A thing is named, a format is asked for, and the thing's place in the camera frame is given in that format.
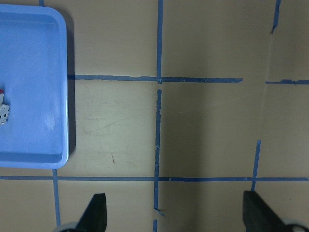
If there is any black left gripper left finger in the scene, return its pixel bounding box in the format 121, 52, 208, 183
75, 193, 107, 232

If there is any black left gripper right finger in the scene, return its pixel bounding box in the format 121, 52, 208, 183
242, 190, 309, 232

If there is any blue plastic tray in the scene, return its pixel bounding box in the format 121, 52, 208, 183
0, 4, 69, 169

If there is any white circuit breaker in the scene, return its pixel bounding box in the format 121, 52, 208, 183
0, 89, 10, 124

